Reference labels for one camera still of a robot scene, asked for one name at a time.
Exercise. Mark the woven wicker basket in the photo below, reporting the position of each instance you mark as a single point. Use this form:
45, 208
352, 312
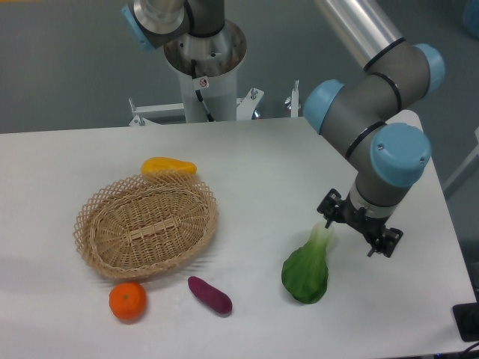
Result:
146, 224

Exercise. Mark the green bok choy vegetable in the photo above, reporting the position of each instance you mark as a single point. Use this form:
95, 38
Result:
305, 272

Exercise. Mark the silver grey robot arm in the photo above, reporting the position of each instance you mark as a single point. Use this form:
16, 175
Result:
357, 121

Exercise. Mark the purple sweet potato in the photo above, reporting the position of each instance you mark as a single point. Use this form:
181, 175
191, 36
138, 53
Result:
210, 296

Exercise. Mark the black box at table edge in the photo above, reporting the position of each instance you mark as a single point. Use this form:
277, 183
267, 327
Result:
466, 318

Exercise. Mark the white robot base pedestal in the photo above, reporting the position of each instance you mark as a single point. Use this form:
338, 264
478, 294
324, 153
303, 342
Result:
208, 64

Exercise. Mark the white metal frame bracket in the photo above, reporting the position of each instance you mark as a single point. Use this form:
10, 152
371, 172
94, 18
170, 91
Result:
200, 111

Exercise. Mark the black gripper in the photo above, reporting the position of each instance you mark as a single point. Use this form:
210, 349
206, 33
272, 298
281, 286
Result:
381, 239

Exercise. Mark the orange tangerine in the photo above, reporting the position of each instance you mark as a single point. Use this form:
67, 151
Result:
128, 301

